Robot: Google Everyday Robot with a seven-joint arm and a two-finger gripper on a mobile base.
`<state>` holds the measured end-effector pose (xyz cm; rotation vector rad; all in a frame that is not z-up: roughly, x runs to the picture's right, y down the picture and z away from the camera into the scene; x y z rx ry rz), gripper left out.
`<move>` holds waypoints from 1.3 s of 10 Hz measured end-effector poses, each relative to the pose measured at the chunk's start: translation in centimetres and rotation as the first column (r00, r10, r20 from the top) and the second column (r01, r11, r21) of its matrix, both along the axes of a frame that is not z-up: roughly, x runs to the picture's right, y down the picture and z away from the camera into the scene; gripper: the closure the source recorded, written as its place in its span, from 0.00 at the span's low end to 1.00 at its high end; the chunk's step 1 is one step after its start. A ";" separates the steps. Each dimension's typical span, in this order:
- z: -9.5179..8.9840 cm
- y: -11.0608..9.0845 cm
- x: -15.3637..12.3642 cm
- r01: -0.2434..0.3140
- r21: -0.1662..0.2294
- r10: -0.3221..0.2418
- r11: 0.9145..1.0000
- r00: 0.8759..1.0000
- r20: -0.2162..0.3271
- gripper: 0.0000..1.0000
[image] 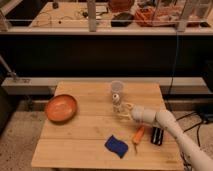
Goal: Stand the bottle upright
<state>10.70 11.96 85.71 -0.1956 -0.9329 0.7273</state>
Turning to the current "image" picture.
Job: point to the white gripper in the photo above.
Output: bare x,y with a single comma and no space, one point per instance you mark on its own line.
138,113

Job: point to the orange plastic crate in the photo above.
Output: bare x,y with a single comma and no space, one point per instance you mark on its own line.
151,17

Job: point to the orange wooden bowl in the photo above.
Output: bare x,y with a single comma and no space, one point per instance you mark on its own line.
61,108

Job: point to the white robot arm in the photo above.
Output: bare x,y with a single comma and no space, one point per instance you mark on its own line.
165,120

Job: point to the blue sponge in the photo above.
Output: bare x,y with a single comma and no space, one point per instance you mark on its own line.
116,146

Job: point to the clear plastic bottle white cap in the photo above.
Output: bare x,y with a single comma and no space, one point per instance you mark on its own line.
116,103

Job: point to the light wooden table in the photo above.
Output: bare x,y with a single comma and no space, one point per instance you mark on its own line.
79,143

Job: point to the black rectangular box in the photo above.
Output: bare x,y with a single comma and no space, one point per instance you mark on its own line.
157,136

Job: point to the orange carrot toy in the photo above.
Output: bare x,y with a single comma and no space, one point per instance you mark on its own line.
138,136

